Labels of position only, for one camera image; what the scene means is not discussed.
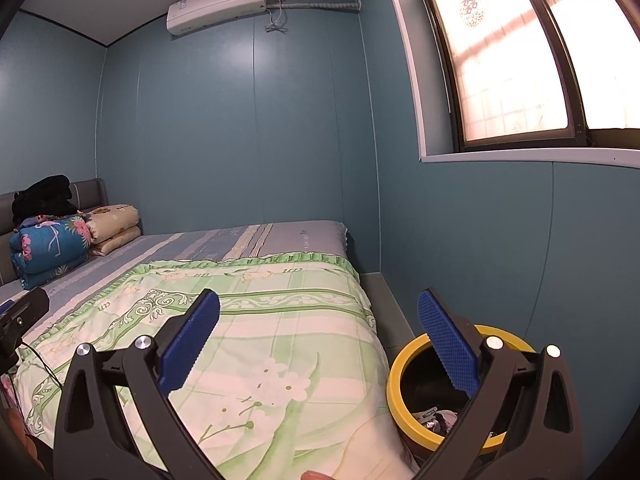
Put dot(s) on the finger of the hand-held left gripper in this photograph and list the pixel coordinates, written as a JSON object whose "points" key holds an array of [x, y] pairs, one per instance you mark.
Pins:
{"points": [[25, 310]]}

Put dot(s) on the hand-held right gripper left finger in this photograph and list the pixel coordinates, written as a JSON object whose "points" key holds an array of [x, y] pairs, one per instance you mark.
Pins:
{"points": [[192, 340]]}

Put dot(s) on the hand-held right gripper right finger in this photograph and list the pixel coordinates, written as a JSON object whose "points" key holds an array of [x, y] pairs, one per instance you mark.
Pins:
{"points": [[447, 345]]}

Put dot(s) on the black bin with yellow rim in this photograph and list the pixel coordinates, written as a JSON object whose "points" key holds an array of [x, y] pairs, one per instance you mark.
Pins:
{"points": [[395, 385]]}

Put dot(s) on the person's right hand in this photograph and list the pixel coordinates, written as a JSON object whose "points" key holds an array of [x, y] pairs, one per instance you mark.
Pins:
{"points": [[317, 476]]}

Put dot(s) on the blue flamingo folded quilt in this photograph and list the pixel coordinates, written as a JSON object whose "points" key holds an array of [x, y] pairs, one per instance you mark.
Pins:
{"points": [[45, 250]]}

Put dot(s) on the green floral blanket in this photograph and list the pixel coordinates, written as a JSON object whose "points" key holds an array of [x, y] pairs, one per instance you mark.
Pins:
{"points": [[300, 310]]}

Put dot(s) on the black clothes pile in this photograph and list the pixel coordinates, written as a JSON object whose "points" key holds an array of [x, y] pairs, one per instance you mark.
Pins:
{"points": [[45, 197]]}

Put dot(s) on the beige folded quilt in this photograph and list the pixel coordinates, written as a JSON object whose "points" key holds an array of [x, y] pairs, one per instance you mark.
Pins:
{"points": [[115, 225]]}

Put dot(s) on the grey padded headboard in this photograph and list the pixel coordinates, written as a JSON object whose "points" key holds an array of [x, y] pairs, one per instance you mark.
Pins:
{"points": [[90, 192]]}

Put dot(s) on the dark framed window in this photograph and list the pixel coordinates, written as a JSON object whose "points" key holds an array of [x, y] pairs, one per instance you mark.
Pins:
{"points": [[500, 85]]}

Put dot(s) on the white air conditioner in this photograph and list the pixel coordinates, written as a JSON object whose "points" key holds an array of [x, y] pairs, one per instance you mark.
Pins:
{"points": [[215, 7]]}

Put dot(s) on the red round window decal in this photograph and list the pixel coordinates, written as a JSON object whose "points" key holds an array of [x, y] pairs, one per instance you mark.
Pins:
{"points": [[471, 9]]}

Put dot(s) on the white wrapped air conditioner pipe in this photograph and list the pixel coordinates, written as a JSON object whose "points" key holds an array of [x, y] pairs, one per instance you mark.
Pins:
{"points": [[320, 6]]}

